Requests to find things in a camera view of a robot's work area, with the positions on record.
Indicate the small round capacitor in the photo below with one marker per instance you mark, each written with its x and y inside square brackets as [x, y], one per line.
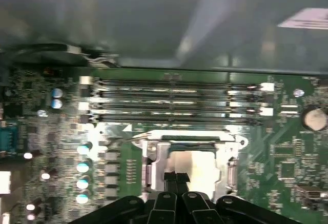
[84, 149]
[57, 103]
[82, 199]
[82, 184]
[57, 93]
[83, 167]

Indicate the silver CPU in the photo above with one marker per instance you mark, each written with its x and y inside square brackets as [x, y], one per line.
[202, 165]

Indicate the metal socket cover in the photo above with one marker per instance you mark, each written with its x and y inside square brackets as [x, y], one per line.
[159, 167]

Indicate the white case wall sticker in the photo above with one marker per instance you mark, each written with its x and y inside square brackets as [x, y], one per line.
[305, 19]

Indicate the black open PC case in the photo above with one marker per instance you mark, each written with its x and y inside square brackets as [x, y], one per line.
[128, 16]

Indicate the round coin cell battery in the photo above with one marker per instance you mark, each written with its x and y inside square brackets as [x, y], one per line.
[314, 118]

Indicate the black RAM slot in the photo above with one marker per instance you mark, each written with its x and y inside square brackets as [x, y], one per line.
[166, 117]
[166, 82]
[166, 105]
[166, 93]

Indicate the green motherboard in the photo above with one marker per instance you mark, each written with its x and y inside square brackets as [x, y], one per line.
[282, 144]

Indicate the CPU socket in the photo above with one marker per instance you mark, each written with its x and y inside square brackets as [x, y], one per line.
[192, 144]

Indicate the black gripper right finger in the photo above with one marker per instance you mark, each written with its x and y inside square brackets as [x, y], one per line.
[194, 206]

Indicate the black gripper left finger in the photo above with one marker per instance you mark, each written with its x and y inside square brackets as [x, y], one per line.
[164, 206]

